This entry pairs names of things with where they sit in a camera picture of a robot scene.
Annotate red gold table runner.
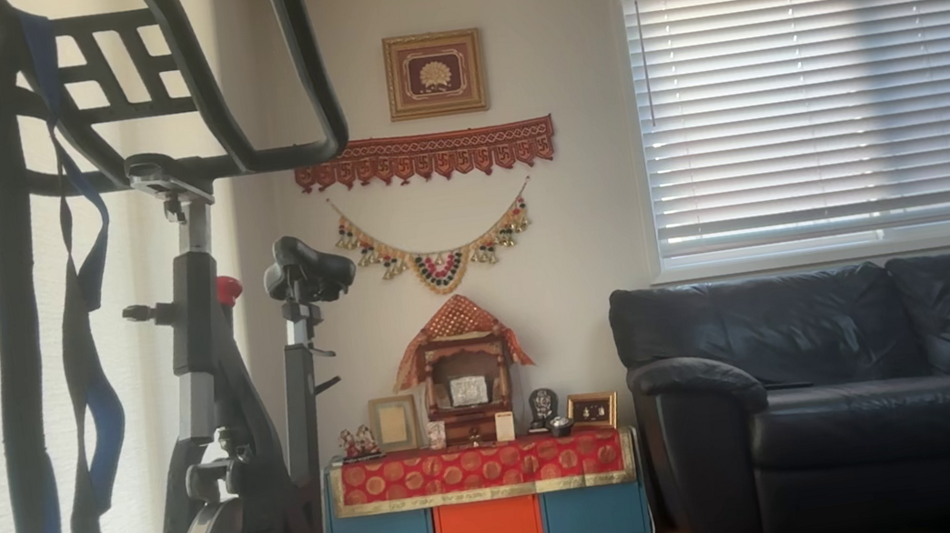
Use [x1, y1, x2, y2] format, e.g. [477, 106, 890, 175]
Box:
[327, 423, 639, 520]

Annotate white window blinds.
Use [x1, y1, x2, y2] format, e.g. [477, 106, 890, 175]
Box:
[622, 0, 950, 273]

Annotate silver shrine plaque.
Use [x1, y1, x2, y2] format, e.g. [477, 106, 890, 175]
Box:
[449, 373, 491, 407]

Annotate gold framed wall picture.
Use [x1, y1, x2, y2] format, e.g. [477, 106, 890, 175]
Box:
[381, 25, 490, 123]

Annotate red embroidered wall valance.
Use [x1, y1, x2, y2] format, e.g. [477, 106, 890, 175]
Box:
[291, 115, 559, 201]

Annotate orange storage bin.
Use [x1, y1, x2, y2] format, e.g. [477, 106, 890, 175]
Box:
[432, 492, 544, 533]

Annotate black leather sofa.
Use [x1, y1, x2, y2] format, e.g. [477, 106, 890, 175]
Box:
[605, 246, 950, 533]

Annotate black grey exercise bike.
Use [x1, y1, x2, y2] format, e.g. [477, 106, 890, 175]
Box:
[0, 0, 403, 533]

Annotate white window frame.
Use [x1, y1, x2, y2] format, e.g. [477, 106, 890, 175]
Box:
[611, 0, 950, 287]

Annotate dark idol plaque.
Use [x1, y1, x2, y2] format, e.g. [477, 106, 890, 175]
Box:
[526, 387, 561, 432]

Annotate red gold shrine cloth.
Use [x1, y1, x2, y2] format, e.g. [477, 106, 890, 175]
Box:
[384, 286, 536, 392]

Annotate beaded wall garland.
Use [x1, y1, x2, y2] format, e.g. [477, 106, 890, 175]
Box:
[327, 173, 544, 309]

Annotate small wooden shrine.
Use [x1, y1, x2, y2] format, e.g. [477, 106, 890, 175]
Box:
[416, 328, 521, 450]

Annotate beige photo frame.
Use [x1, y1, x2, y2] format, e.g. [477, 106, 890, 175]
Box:
[366, 393, 423, 455]

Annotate colourful deity figurines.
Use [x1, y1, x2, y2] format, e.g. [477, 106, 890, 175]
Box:
[338, 424, 381, 462]

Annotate gold photo frame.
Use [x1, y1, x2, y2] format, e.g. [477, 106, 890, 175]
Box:
[565, 388, 622, 435]

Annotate blue black resistance band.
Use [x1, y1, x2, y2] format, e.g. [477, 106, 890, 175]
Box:
[0, 2, 153, 533]

